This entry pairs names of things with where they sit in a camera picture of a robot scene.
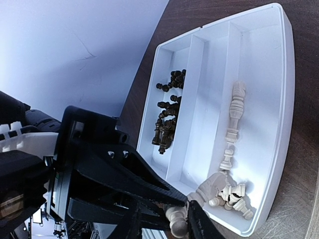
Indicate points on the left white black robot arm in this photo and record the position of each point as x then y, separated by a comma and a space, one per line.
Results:
27, 144

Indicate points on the pile of dark chess pieces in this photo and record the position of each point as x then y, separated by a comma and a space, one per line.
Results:
165, 126

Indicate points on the white plastic compartment tray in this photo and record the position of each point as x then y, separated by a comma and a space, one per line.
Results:
256, 47

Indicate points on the light chess piece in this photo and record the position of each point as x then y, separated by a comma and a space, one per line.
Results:
177, 220

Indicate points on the pile of light chess pieces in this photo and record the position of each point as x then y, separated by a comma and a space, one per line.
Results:
216, 190

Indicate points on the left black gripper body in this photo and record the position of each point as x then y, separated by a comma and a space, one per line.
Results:
82, 128

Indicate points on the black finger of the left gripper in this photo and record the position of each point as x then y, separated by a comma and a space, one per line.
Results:
122, 168
129, 222

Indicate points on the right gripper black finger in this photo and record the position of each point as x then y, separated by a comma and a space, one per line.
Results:
200, 225

